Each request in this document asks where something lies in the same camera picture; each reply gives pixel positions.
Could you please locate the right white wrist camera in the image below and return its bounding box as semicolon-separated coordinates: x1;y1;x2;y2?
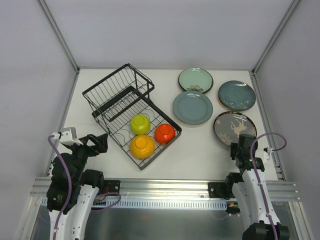
262;147;274;164

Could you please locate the grey deer plate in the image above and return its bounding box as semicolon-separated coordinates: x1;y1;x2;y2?
213;111;257;147

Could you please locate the aluminium mounting rail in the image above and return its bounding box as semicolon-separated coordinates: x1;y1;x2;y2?
29;174;300;202

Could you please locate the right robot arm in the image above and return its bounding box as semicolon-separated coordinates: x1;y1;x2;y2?
224;133;290;240

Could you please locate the white slotted cable duct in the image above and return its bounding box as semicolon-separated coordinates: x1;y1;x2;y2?
39;197;228;211

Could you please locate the dark blue speckled plate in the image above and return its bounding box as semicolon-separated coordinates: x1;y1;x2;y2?
218;80;257;112

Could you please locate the right aluminium frame post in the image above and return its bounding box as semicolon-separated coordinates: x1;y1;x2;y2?
251;0;302;75

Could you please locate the grey blue plate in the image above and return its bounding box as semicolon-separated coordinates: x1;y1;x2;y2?
172;91;214;125

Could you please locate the yellow ribbed bowl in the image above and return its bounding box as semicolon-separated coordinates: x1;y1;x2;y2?
129;134;156;159

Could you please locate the black wire dish rack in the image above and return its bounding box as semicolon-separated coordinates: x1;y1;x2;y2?
82;63;182;170

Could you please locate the green bowl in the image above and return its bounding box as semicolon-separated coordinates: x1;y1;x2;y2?
130;114;151;135

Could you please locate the mint green flower plate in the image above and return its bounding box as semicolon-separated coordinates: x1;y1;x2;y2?
178;67;214;94

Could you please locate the orange bowl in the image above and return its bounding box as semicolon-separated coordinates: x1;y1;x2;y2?
154;123;176;145

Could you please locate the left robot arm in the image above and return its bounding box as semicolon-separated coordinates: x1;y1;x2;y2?
46;131;108;240

